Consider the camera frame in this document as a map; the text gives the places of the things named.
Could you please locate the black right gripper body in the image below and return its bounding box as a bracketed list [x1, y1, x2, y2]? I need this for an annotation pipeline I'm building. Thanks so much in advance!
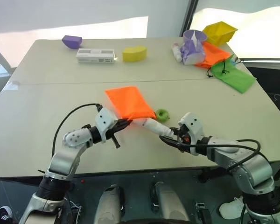
[176, 124, 192, 153]

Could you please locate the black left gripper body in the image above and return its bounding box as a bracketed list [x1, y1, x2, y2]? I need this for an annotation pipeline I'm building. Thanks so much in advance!
[106, 119, 123, 149]

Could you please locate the orange fabric pouch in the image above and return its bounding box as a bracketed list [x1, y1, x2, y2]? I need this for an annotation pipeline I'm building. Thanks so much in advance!
[104, 85, 157, 122]
[194, 41, 231, 69]

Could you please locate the white tube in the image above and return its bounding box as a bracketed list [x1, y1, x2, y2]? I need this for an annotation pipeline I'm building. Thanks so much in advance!
[133, 117, 175, 136]

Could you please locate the green felt ring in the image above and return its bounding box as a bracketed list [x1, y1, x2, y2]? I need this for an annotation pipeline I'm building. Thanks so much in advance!
[155, 108, 170, 122]

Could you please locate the green fabric pouch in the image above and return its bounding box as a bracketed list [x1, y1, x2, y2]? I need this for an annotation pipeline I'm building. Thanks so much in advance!
[210, 58, 257, 94]

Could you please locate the black table caster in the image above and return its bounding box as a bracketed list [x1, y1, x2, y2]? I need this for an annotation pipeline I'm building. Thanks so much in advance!
[197, 168, 211, 184]

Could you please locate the grey rounded leg cover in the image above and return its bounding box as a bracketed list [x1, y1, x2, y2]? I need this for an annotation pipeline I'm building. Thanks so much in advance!
[150, 182, 189, 224]
[94, 184, 126, 224]

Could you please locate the yellow curved foam block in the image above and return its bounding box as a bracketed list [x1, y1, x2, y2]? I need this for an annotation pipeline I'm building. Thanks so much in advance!
[122, 45, 148, 63]

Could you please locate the white printed carton box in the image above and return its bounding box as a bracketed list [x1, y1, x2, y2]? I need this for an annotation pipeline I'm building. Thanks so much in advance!
[76, 48, 115, 64]

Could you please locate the small white pink bottle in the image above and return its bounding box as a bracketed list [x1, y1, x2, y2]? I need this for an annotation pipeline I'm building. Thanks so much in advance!
[171, 42, 183, 63]

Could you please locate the small teal item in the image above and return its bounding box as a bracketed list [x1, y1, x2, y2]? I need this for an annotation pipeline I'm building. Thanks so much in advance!
[229, 55, 241, 66]

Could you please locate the white shoe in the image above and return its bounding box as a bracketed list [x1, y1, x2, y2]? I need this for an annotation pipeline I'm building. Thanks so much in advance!
[219, 196, 245, 218]

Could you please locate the purple bowl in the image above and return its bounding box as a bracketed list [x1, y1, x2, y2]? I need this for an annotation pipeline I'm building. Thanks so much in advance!
[62, 35, 83, 50]

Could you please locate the purple round cup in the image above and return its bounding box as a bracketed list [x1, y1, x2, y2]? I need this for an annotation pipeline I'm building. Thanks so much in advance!
[183, 29, 208, 45]

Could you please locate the yellow plastic bin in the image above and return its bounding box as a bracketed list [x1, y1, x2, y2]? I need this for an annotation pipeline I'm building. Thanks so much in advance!
[202, 21, 238, 45]

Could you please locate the black white striped sneaker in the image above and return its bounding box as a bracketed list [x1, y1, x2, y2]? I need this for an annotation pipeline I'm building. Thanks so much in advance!
[0, 205, 14, 224]

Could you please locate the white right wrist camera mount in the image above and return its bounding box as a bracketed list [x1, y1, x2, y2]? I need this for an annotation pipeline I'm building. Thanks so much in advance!
[178, 112, 205, 156]

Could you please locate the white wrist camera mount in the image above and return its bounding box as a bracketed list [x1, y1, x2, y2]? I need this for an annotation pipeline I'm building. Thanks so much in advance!
[94, 106, 119, 143]
[178, 112, 205, 156]

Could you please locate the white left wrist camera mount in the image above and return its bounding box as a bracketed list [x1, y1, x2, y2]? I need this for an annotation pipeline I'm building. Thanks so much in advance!
[94, 106, 119, 143]

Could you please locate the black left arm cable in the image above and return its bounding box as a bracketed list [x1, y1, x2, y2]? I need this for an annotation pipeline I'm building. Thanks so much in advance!
[51, 103, 104, 160]

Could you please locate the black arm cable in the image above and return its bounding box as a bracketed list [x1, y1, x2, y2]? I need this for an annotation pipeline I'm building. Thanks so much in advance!
[177, 139, 262, 171]
[51, 103, 104, 160]

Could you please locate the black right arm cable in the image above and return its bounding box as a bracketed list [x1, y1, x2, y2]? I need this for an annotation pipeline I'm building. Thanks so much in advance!
[177, 139, 262, 171]

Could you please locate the dark window frame post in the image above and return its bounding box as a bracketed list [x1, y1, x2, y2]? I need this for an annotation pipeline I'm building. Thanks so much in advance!
[181, 0, 199, 38]

